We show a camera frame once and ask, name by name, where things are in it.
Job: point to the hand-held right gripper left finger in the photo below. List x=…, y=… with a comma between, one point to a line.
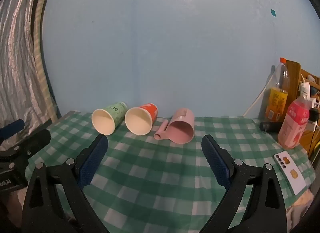
x=91, y=162

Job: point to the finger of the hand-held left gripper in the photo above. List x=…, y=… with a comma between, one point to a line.
x=32, y=142
x=13, y=125

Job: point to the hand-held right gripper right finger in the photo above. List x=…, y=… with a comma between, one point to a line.
x=218, y=162

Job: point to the green paper cup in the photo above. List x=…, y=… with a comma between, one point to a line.
x=118, y=109

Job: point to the red paper cup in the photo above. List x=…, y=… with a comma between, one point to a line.
x=150, y=109

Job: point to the green checked tablecloth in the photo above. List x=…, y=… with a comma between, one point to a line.
x=160, y=175

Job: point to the black cylinder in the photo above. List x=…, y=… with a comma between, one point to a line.
x=270, y=126

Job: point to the silver curtain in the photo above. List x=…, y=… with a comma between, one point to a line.
x=15, y=60

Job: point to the white phone with stickers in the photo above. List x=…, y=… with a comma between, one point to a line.
x=292, y=176

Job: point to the orange soda bottle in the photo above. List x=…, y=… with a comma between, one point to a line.
x=276, y=102

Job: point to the pink drink bottle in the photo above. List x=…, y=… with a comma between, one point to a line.
x=293, y=122

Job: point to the floral cloth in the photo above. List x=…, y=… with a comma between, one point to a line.
x=301, y=208

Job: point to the black plug adapter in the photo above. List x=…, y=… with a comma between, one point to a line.
x=313, y=115

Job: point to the wooden shelf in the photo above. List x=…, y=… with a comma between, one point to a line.
x=294, y=72

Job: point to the teal wall sticker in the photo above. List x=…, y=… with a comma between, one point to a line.
x=273, y=13

